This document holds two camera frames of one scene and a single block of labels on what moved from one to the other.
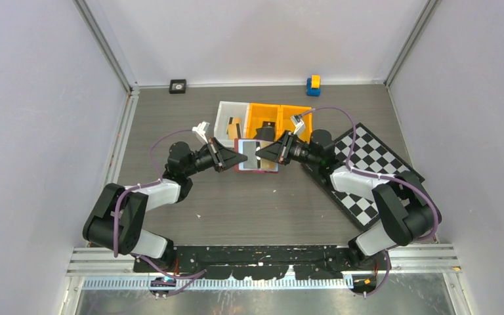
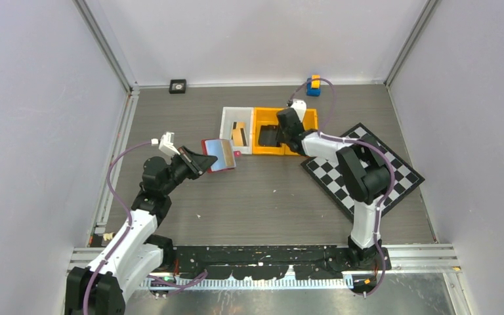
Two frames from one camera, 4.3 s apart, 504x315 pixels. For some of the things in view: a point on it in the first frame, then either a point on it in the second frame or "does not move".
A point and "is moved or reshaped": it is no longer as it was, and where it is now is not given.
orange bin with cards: (258, 113) does not move
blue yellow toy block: (314, 85) does not move
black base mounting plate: (243, 262) does not move
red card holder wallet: (249, 147) is moved or reshaped
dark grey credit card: (267, 132) is moved or reshaped
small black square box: (177, 86) does not move
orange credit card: (268, 165) is moved or reshaped
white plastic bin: (225, 110) to (245, 115)
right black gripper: (279, 151) to (279, 136)
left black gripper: (222, 157) to (197, 164)
